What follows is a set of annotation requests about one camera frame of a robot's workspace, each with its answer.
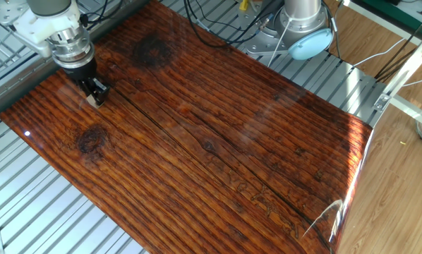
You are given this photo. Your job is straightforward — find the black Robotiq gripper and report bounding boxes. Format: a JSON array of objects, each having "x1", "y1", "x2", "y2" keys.
[{"x1": 61, "y1": 57, "x2": 111, "y2": 107}]

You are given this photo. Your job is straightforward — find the green topped desk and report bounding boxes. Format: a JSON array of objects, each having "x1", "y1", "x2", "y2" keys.
[{"x1": 343, "y1": 0, "x2": 422, "y2": 57}]

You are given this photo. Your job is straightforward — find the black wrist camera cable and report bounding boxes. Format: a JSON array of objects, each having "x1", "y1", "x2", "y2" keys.
[{"x1": 77, "y1": 0, "x2": 110, "y2": 32}]

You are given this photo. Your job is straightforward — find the cable with silver plug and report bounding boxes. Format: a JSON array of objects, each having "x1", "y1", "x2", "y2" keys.
[{"x1": 256, "y1": 13, "x2": 274, "y2": 32}]

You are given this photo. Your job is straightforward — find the silver frame corner bracket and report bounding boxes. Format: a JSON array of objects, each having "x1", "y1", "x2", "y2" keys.
[{"x1": 372, "y1": 92, "x2": 392, "y2": 113}]

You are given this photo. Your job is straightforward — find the grey aluminium rail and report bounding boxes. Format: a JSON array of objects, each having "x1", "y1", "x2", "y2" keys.
[{"x1": 0, "y1": 0, "x2": 152, "y2": 123}]

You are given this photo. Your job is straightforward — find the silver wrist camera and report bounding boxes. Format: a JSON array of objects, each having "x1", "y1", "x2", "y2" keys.
[{"x1": 13, "y1": 31, "x2": 54, "y2": 59}]

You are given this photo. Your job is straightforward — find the aluminium frame crossbar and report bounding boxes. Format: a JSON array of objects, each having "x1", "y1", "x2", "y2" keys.
[{"x1": 389, "y1": 94, "x2": 422, "y2": 132}]

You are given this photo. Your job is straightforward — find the black base cable bundle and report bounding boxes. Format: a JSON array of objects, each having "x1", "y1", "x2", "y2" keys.
[{"x1": 182, "y1": 0, "x2": 274, "y2": 47}]

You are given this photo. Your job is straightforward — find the black cables beside post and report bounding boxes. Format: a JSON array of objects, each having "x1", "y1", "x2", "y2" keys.
[{"x1": 374, "y1": 8, "x2": 422, "y2": 83}]

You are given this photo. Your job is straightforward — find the glossy wood grain table cover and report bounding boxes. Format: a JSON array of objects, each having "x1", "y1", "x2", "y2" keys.
[{"x1": 0, "y1": 0, "x2": 374, "y2": 254}]

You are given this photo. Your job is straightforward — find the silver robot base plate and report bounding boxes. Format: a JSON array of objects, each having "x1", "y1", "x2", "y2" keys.
[{"x1": 241, "y1": 0, "x2": 325, "y2": 56}]

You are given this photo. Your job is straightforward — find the white zip tie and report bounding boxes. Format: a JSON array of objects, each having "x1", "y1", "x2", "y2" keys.
[{"x1": 266, "y1": 17, "x2": 292, "y2": 68}]

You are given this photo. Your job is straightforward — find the white cable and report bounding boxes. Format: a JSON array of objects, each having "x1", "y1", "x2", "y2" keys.
[
  {"x1": 351, "y1": 37, "x2": 406, "y2": 68},
  {"x1": 402, "y1": 73, "x2": 422, "y2": 88}
]

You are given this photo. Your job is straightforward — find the aluminium frame post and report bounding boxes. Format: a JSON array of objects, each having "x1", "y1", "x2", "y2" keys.
[{"x1": 382, "y1": 23, "x2": 422, "y2": 103}]

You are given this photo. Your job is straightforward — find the small wooden cube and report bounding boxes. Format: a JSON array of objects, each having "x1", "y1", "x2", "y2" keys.
[{"x1": 85, "y1": 94, "x2": 105, "y2": 109}]

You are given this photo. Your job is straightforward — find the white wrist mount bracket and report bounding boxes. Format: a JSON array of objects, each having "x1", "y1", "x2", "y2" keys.
[{"x1": 12, "y1": 6, "x2": 82, "y2": 46}]

